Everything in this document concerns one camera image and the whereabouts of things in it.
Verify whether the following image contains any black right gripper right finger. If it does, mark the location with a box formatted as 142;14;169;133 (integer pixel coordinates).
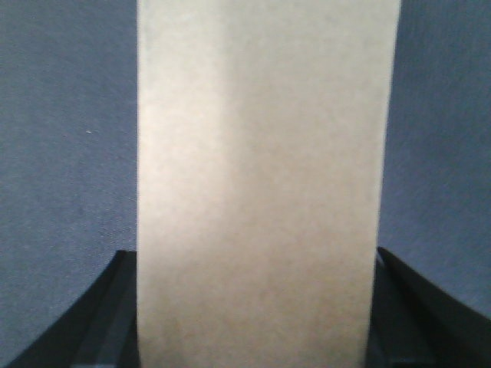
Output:
364;247;490;367

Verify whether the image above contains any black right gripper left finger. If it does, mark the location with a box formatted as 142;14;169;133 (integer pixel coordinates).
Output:
6;250;139;367

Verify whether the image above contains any brown cardboard box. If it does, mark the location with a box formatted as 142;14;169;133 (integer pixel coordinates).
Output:
137;1;401;367

